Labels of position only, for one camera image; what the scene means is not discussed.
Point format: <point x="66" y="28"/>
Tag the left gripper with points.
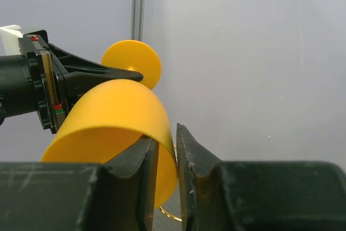
<point x="54" y="79"/>

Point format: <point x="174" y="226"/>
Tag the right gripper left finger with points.
<point x="135" y="174"/>

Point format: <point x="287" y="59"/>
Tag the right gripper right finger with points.
<point x="200" y="189"/>

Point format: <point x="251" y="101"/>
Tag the orange goblet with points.
<point x="113" y="115"/>

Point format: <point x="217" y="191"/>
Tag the gold wire wine glass rack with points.
<point x="170" y="207"/>

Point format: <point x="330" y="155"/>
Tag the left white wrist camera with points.
<point x="10" y="35"/>

